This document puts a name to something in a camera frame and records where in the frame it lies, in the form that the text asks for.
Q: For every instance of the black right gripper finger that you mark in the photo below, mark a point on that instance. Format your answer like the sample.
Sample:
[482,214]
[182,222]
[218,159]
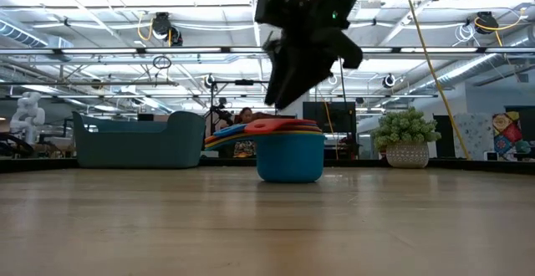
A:
[299,88]
[273,83]

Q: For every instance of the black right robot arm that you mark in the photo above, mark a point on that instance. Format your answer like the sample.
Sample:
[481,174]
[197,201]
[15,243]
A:
[334,0]

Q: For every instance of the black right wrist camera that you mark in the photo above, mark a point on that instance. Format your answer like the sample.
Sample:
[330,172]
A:
[271,8]

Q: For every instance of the person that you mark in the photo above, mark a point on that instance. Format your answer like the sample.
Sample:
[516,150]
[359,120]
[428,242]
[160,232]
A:
[246,115]

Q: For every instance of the red measuring cup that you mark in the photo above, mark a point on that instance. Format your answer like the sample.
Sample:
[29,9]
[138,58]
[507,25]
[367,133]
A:
[271,125]

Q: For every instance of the potted green succulent plant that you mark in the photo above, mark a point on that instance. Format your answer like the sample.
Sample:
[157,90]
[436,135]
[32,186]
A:
[405,129]

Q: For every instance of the black monitor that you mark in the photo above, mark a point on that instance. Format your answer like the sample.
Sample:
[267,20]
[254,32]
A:
[338,117]

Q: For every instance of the large teal measuring cup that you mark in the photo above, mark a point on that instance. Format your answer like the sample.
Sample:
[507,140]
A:
[290,159]

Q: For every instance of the yellow measuring cup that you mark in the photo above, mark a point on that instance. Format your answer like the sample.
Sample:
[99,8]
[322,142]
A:
[234,142]

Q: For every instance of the colourful patterned panel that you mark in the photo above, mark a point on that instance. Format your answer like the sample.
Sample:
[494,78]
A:
[507,133]

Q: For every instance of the white patterned panel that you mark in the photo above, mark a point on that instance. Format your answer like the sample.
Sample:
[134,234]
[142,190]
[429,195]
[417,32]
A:
[474,131]

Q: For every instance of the black aluminium table frame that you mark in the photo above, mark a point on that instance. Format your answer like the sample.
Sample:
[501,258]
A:
[33,164]

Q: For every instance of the teal plastic basket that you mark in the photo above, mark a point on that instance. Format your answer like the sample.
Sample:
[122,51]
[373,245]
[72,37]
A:
[138,150]

